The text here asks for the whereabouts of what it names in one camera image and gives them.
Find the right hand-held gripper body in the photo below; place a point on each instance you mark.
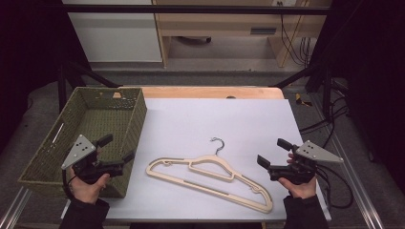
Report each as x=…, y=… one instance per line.
x=313, y=153

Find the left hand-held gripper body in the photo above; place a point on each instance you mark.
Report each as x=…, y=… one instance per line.
x=78, y=152

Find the green woven basket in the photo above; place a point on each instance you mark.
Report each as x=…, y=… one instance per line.
x=95, y=120

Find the person's left hand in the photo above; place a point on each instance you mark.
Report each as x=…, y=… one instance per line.
x=86, y=191

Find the person's right hand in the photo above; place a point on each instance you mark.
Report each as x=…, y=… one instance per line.
x=301, y=191

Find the yellow and black tool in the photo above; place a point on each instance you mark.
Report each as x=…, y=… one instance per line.
x=299, y=99

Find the white table mat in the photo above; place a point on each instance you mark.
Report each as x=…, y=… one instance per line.
x=197, y=124

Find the white cabinet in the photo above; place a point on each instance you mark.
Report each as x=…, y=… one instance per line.
x=117, y=38

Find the light wooden desk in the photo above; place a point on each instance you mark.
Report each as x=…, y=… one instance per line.
x=223, y=24

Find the aluminium rail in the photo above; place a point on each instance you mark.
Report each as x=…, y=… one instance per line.
x=14, y=208
x=356, y=178

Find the black frame strut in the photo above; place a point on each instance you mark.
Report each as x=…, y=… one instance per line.
x=318, y=76
x=84, y=73

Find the black horizontal frame bar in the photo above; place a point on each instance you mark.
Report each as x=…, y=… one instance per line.
x=191, y=9

